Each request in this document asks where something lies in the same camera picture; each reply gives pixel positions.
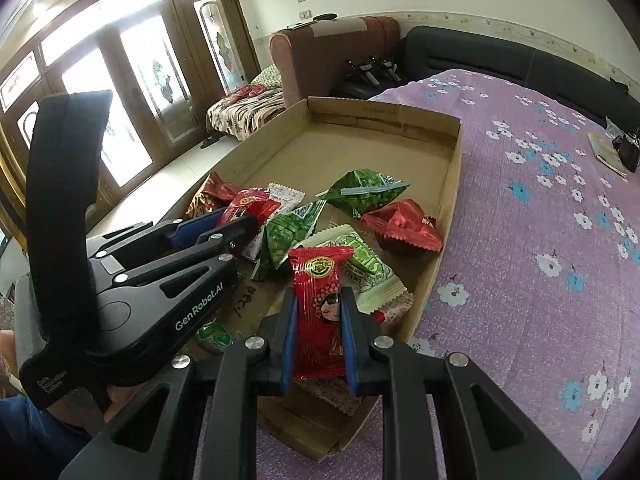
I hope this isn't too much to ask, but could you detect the clear green cookie packet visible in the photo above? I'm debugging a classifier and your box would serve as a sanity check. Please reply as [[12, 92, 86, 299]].
[[192, 320, 235, 356]]

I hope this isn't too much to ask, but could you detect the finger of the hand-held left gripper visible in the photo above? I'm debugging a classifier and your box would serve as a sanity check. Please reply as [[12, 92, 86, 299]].
[[85, 208, 228, 256], [97, 216, 261, 306]]

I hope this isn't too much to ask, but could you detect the person's left hand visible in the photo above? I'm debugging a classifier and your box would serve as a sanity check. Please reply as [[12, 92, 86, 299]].
[[101, 379, 144, 424]]

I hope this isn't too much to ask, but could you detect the dark red snack packet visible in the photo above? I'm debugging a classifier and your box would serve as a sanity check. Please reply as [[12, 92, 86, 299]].
[[361, 199, 445, 253], [187, 172, 243, 218]]

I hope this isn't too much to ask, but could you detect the black sofa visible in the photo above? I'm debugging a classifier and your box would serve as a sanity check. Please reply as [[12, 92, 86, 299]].
[[332, 25, 640, 126]]

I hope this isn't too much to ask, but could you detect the black device pile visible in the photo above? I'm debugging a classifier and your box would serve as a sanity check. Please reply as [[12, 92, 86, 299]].
[[345, 55, 403, 86]]

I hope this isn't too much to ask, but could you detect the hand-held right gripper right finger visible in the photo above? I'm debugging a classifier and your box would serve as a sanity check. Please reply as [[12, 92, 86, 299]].
[[341, 287, 581, 480]]

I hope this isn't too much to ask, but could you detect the purple floral tablecloth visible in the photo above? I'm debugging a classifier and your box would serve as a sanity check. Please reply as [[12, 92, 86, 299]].
[[197, 67, 640, 480]]

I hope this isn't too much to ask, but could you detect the blue garment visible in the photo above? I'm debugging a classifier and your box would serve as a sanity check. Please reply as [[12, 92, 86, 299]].
[[0, 395, 96, 480]]

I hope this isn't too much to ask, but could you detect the white red green-ended packet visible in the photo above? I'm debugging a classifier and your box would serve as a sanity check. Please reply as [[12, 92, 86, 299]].
[[242, 182, 306, 263]]

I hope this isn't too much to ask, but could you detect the folded paper booklet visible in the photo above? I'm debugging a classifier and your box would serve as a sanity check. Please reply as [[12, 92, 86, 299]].
[[587, 132, 628, 178]]

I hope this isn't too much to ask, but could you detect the floral blanket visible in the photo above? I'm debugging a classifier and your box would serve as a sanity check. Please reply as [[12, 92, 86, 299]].
[[207, 62, 286, 142]]

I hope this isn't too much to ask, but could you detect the wooden glazed door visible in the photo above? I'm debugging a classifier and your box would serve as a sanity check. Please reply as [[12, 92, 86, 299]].
[[0, 0, 261, 241]]

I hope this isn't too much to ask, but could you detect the small black clip holder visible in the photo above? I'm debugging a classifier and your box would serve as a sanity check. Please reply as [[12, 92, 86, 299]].
[[607, 117, 640, 173]]

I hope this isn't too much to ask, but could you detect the shallow cardboard box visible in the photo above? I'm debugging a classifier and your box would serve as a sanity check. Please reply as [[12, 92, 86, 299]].
[[170, 96, 463, 461]]

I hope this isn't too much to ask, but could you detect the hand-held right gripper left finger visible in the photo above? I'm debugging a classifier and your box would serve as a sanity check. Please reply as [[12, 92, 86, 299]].
[[57, 287, 300, 480]]

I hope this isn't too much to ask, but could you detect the pale green snack packet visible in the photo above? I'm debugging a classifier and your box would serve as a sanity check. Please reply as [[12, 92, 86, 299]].
[[299, 225, 407, 315]]

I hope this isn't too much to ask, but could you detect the brown armchair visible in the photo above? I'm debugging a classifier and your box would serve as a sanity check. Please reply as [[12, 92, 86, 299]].
[[270, 16, 401, 108]]

